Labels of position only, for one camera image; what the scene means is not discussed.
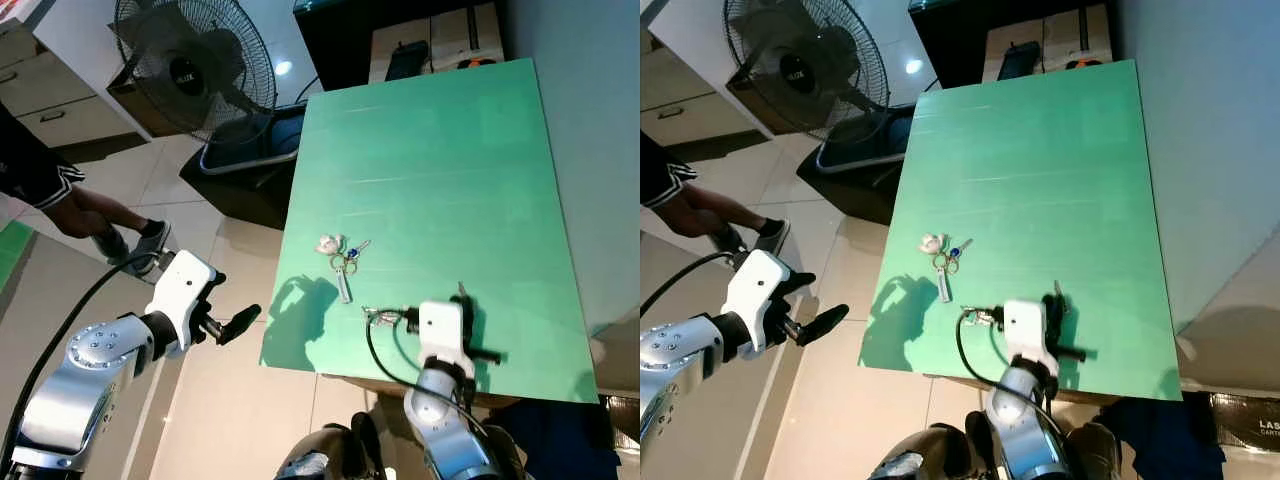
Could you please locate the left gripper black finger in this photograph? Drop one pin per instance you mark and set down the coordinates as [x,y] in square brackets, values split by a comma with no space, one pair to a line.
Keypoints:
[216,279]
[825,324]
[800,282]
[242,324]

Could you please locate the key bunch with white plush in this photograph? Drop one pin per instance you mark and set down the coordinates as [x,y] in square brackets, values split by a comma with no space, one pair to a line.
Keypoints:
[932,243]
[328,244]

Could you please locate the grey sneaker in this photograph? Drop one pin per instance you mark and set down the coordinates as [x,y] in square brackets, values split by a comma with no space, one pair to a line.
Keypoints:
[730,242]
[152,245]
[773,236]
[112,246]

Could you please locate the black low box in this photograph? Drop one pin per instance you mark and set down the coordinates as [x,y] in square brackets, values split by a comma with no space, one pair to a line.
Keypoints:
[850,190]
[235,195]

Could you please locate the dark blue cloth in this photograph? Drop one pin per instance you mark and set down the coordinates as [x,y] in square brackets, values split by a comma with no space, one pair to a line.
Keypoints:
[1160,440]
[555,440]

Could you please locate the person in black shorts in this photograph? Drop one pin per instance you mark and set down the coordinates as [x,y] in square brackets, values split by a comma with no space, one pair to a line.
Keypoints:
[40,175]
[665,175]

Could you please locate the black printed carton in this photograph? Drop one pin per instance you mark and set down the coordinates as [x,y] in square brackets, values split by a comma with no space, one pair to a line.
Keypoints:
[622,415]
[1245,420]

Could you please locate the brown wooden shelf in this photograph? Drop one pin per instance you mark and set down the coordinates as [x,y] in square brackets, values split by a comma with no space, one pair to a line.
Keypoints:
[140,110]
[760,112]

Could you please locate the green panel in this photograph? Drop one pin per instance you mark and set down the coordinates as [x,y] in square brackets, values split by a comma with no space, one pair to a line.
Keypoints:
[12,255]

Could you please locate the beige drawer unit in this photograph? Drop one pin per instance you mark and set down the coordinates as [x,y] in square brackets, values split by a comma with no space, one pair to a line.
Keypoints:
[690,105]
[60,105]

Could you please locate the black standing fan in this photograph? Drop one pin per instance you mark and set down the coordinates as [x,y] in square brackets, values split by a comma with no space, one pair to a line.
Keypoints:
[190,60]
[800,60]

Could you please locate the small orange object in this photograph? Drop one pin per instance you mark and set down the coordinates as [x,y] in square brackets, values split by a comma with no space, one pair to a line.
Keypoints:
[473,63]
[1085,63]

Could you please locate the black cabinet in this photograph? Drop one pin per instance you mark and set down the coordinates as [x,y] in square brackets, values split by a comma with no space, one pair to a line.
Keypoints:
[335,45]
[945,40]

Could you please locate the black flat pouch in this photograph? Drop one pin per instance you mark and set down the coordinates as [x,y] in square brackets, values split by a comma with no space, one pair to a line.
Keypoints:
[1022,62]
[410,62]

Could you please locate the white counter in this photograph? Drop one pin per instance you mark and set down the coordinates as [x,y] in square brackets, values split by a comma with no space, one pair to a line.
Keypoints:
[85,30]
[700,30]

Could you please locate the large cardboard box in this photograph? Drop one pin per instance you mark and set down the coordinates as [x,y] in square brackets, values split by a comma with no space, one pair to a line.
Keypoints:
[1080,30]
[465,35]

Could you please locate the small cardboard box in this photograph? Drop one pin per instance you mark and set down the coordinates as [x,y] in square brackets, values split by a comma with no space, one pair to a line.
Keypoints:
[1000,35]
[385,38]

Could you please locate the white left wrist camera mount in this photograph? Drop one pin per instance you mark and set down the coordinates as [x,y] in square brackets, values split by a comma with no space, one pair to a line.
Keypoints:
[760,295]
[185,290]

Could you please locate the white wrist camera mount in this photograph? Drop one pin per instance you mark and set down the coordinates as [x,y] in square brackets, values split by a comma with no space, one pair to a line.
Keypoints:
[760,295]
[185,290]
[1024,330]
[440,330]

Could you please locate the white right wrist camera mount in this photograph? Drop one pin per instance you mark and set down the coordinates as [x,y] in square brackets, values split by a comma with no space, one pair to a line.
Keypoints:
[440,330]
[1024,330]

